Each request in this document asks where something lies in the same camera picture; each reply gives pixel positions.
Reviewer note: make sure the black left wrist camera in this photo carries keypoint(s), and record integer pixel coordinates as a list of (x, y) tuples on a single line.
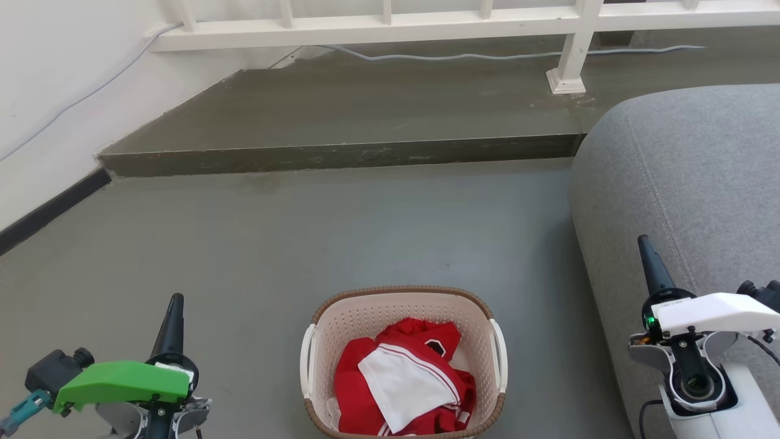
[(52, 369)]

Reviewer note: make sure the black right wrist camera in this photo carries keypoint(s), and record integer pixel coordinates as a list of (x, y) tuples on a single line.
[(762, 296)]

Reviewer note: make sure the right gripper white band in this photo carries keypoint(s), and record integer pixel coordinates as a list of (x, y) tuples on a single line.
[(713, 314)]

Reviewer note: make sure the white wooden railing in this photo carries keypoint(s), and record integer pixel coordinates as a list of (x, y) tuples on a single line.
[(365, 27)]

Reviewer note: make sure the white garment with red trim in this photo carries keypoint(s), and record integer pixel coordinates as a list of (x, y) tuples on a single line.
[(402, 384)]

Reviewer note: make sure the grey fabric sofa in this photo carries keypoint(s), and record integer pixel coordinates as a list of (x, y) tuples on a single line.
[(688, 189)]

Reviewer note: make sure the cream perforated laundry basket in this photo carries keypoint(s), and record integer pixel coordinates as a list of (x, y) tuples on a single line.
[(365, 317)]

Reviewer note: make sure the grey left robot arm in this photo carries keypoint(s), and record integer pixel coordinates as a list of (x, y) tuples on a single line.
[(128, 421)]

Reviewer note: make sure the raised grey concrete step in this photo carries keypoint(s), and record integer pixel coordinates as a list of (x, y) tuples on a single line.
[(341, 122)]

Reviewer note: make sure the black skirting board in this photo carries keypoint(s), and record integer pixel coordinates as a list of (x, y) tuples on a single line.
[(49, 210)]

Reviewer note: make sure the red garment with white stripes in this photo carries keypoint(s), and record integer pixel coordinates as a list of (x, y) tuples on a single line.
[(356, 390)]

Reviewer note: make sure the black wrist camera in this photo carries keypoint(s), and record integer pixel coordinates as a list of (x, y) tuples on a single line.
[(762, 296), (52, 369)]

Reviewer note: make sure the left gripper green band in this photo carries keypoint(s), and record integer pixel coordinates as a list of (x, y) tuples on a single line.
[(122, 381)]

